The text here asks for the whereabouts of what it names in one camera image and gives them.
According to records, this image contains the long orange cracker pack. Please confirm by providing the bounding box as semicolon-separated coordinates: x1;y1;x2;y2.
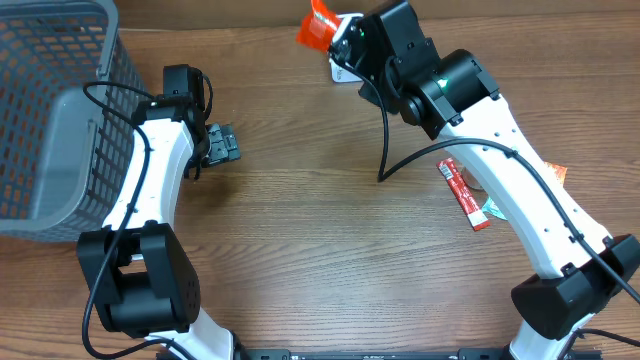
296;0;342;52

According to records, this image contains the red stick snack packet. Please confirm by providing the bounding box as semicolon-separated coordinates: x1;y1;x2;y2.
437;158;490;231

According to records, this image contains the teal snack packet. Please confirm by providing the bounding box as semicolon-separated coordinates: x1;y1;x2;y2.
481;197;507;221

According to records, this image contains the small orange snack box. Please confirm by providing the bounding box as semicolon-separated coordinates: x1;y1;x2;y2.
545;162;568;185

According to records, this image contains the green lid round can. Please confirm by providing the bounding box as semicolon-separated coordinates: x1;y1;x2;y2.
461;167;484;191

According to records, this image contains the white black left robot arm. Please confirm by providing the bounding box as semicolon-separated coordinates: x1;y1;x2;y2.
77;96;249;359

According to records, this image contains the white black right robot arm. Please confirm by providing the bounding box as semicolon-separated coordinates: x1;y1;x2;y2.
328;2;639;359

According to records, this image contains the white barcode scanner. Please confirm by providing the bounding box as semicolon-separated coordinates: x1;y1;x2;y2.
329;13;363;83

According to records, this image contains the grey plastic mesh basket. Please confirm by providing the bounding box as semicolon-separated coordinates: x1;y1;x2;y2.
1;0;145;242

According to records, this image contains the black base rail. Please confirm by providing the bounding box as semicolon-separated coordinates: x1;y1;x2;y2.
154;348;604;360

